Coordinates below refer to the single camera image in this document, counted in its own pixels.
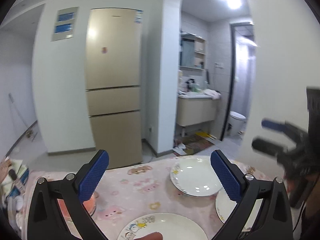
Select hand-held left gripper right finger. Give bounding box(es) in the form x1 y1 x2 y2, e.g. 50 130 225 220
210 149 293 240

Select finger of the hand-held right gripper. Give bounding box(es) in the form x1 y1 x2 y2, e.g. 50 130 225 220
252 137 298 160
261 119 309 142

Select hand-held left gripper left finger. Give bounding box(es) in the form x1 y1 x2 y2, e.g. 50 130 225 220
27 149 110 240

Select pink carrot print bowl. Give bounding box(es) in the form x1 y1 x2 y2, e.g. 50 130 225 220
57 192 97 230

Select white plate small cartoon print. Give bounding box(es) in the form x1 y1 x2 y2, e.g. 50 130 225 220
215 187 263 231
170 156 223 197

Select white plate with cartoon animals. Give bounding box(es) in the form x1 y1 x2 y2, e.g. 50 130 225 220
117 212 208 240

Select person's left hand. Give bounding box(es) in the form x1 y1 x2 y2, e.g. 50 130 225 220
139 231 163 240

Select pink cartoon printed tablecloth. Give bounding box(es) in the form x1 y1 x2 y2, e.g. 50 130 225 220
24 155 293 240

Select white toilet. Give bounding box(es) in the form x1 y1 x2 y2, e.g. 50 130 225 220
229 111 247 137

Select patterned floor mat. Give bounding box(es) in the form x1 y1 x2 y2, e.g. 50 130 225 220
179 130 217 153

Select white towel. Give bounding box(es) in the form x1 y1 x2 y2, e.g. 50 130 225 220
205 89 222 100

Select beige vanity cabinet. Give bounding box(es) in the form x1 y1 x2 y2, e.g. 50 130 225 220
176 94 217 128

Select pile of assorted household items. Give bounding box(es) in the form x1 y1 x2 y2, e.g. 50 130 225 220
0 155 31 230

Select gold three-door refrigerator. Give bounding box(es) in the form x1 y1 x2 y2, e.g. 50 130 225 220
85 7 144 170

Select metal rod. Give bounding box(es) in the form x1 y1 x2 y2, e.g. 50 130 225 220
9 93 28 131

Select bathroom mirror cabinet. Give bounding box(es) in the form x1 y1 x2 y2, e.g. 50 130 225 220
180 31 207 70

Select dark door frame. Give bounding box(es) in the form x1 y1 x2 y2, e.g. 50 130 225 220
220 22 256 141

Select grey wall electrical panel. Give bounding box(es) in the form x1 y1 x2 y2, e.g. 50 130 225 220
51 6 79 42

